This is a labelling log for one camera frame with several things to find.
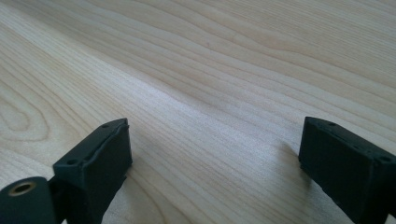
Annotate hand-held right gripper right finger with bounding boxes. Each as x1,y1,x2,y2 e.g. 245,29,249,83
298,116,396,224

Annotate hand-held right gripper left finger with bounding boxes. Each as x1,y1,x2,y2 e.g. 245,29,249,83
51,118,134,224

